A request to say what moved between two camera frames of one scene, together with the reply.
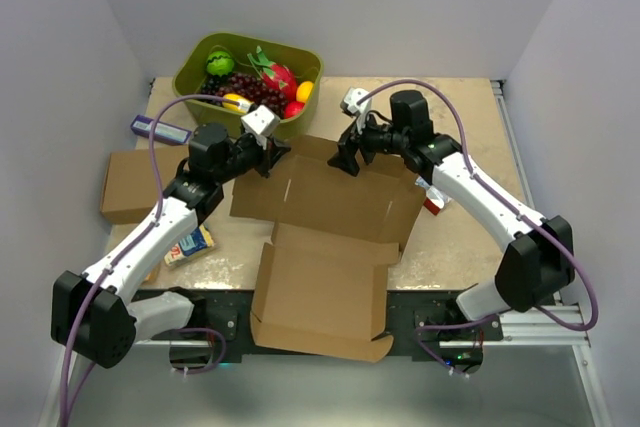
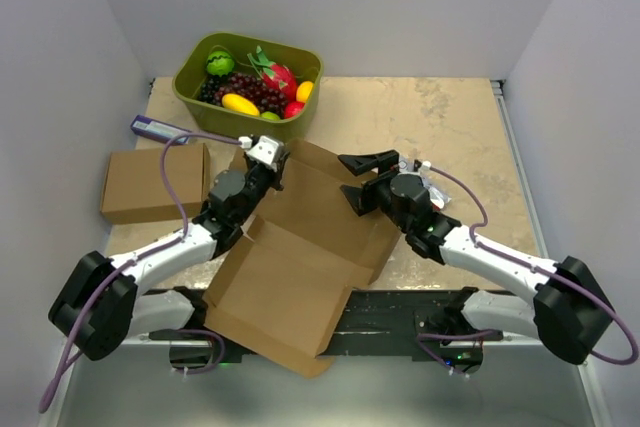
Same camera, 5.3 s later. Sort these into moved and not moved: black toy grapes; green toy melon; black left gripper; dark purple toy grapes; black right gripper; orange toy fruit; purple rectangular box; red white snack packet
Moved: black left gripper; black right gripper
Not moved: green toy melon; black toy grapes; purple rectangular box; dark purple toy grapes; red white snack packet; orange toy fruit
